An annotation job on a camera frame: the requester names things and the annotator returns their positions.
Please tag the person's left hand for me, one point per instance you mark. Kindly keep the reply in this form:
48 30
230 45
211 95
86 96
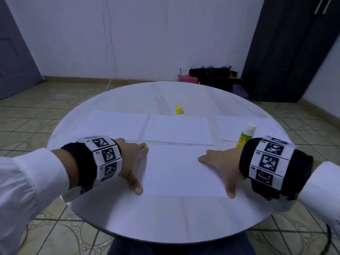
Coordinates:
130 159

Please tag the person's right hand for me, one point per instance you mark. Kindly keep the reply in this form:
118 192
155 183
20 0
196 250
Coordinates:
226 163

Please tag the yellow glue stick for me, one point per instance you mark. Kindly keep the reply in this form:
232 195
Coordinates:
245 135

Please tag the white paper stack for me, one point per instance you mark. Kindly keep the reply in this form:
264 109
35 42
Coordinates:
271 127
111 124

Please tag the single white paper sheet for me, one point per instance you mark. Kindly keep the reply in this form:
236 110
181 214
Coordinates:
180 172
178 130

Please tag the yellow glue stick cap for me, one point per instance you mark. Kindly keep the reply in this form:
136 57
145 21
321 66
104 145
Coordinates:
179 110

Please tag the person's left forearm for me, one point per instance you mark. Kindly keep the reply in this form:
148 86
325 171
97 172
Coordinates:
29 193

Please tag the person's right forearm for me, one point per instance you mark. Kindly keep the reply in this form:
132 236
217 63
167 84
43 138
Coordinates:
321 196

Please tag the person's legs in blue jeans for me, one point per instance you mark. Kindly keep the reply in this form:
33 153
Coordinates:
180 246

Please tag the black left wristband with markers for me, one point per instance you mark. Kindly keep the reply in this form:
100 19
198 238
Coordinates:
95 162

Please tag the black wristband with markers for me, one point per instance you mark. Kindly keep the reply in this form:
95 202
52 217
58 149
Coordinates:
95 162
276 167

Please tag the black right wristband with markers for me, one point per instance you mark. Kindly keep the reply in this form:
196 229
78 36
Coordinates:
276 167

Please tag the blue suitcase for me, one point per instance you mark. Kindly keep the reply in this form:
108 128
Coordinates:
240 91

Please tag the black bag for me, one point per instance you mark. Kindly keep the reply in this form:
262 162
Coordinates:
215 78

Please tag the pink box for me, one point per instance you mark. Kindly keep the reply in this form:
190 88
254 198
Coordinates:
187 79

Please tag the black wardrobe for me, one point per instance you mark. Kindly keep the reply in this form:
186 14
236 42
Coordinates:
292 45

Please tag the grey door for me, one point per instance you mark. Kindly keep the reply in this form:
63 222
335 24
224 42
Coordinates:
16 50

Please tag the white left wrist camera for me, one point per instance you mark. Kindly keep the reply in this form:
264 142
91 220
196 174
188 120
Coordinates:
74 195

